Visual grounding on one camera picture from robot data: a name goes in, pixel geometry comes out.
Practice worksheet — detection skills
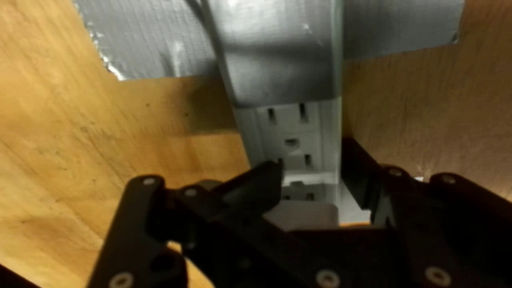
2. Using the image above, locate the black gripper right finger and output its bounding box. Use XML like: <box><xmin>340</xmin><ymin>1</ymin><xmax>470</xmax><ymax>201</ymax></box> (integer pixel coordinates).
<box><xmin>340</xmin><ymin>137</ymin><xmax>390</xmax><ymax>214</ymax></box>

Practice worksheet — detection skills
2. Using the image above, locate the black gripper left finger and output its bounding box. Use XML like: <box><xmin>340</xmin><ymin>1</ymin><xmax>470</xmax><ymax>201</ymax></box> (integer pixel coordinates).
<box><xmin>212</xmin><ymin>161</ymin><xmax>283</xmax><ymax>224</ymax></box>

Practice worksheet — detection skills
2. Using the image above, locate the white charging block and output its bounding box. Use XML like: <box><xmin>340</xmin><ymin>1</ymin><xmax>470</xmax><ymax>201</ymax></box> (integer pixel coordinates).
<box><xmin>264</xmin><ymin>200</ymin><xmax>339</xmax><ymax>230</ymax></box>

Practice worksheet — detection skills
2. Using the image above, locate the white power strip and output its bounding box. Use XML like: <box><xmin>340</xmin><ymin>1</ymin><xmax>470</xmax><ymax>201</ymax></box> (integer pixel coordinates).
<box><xmin>204</xmin><ymin>0</ymin><xmax>374</xmax><ymax>225</ymax></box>

